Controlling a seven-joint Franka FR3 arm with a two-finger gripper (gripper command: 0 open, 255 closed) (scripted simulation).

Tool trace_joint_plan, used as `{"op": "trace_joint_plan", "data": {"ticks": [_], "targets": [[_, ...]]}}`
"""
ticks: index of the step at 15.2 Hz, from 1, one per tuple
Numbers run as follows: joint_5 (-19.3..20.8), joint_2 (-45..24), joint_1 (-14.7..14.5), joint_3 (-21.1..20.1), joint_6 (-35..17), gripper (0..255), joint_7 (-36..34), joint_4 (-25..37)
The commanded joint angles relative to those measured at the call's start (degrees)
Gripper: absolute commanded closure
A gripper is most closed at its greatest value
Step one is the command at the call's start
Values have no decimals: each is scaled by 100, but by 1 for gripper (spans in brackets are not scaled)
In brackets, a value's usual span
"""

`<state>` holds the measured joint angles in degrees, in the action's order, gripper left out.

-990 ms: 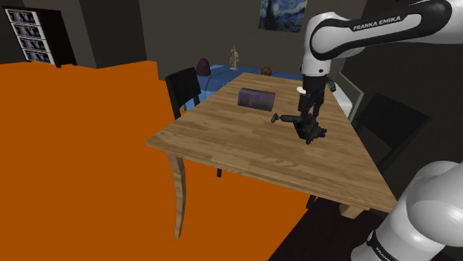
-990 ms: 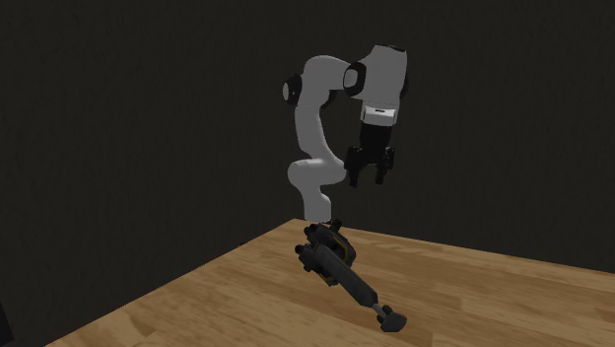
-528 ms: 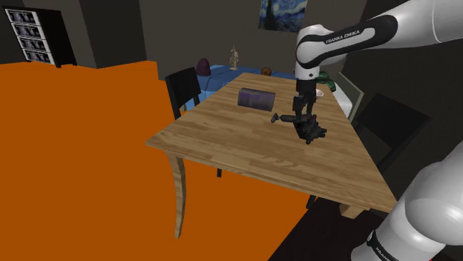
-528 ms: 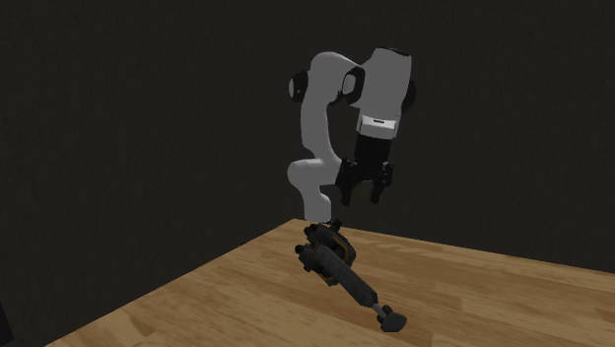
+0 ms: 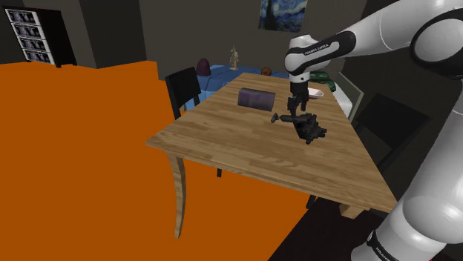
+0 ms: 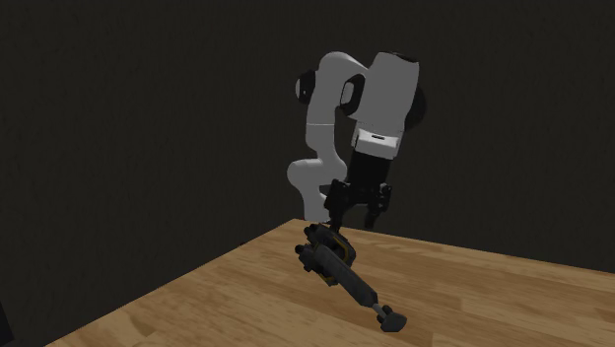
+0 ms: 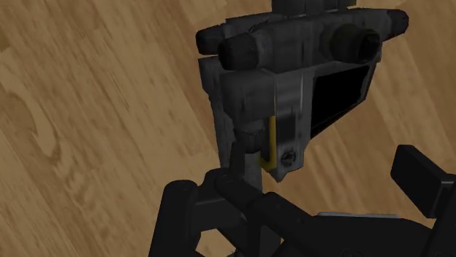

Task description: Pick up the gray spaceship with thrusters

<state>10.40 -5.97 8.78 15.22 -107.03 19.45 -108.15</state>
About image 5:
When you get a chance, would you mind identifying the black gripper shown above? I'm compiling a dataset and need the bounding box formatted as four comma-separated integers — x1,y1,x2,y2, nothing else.
286,82,309,113

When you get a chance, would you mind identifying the white bowl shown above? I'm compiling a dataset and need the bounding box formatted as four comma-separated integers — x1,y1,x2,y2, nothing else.
307,87,325,101

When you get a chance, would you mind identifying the purple box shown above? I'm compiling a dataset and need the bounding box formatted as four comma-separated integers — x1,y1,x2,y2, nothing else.
237,87,277,112

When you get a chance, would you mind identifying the wooden table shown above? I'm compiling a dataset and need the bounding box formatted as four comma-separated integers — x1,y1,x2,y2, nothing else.
145,72,398,239

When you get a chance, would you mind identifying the black chair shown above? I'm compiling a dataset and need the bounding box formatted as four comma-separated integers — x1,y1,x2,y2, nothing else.
305,93,433,211
165,66,223,179

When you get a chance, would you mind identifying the black shelf with pictures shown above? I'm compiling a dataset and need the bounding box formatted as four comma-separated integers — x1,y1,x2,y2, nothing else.
3,6,78,69

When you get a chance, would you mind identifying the black lumpy tool with handle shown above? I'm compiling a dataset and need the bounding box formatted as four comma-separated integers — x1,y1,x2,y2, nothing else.
271,112,328,145

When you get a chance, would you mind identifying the blue night sky wall picture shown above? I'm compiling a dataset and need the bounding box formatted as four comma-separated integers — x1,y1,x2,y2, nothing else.
257,0,309,33

